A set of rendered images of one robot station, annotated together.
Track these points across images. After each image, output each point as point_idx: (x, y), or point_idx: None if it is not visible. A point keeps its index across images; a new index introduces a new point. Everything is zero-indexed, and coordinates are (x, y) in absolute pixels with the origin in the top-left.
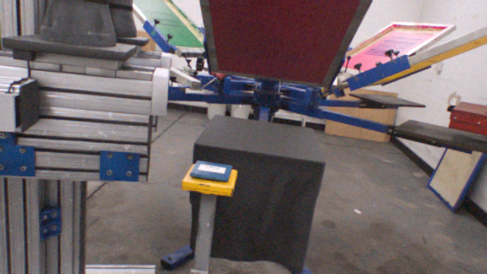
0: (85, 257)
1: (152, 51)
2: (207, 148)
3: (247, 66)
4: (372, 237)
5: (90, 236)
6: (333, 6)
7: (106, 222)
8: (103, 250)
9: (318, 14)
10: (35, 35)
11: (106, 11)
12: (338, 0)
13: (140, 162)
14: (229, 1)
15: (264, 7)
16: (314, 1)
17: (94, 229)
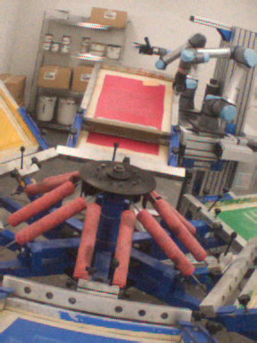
0: (180, 206)
1: (192, 131)
2: None
3: (142, 148)
4: None
5: (222, 333)
6: (107, 81)
7: None
8: (203, 321)
9: (112, 87)
10: (196, 109)
11: (179, 96)
12: (107, 78)
13: None
14: (161, 96)
15: (141, 92)
16: (118, 81)
17: (225, 341)
